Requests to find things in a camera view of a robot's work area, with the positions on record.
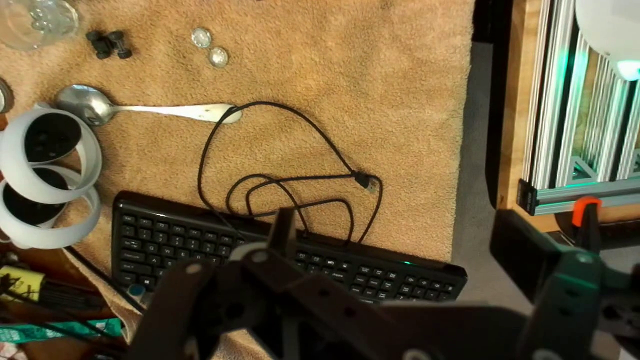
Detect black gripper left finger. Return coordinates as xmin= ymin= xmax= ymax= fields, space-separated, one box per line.
xmin=123 ymin=206 xmax=403 ymax=360

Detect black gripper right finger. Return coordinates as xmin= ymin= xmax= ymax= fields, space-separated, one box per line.
xmin=487 ymin=208 xmax=640 ymax=360

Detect black keyboard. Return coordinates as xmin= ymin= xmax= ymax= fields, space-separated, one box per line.
xmin=110 ymin=189 xmax=470 ymax=309

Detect long green box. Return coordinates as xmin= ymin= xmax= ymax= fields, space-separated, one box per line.
xmin=0 ymin=317 xmax=127 ymax=347

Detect black yellow hex key set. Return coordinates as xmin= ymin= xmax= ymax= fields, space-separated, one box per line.
xmin=0 ymin=262 xmax=115 ymax=322

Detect long metal spoon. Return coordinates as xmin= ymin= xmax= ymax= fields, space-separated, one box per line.
xmin=53 ymin=83 xmax=246 ymax=130

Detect tan towel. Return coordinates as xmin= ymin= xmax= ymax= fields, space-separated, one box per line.
xmin=0 ymin=0 xmax=477 ymax=360

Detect white round object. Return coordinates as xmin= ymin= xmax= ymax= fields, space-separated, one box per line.
xmin=574 ymin=0 xmax=640 ymax=64

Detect small black bits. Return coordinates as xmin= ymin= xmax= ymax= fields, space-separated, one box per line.
xmin=83 ymin=28 xmax=136 ymax=62

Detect small glass jar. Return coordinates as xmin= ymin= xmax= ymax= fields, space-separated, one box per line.
xmin=0 ymin=0 xmax=82 ymax=52

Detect green lit aluminium frame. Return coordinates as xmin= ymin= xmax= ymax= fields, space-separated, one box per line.
xmin=517 ymin=0 xmax=640 ymax=217

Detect thin black keyboard cable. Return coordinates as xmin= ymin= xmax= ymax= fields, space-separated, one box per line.
xmin=196 ymin=99 xmax=385 ymax=246

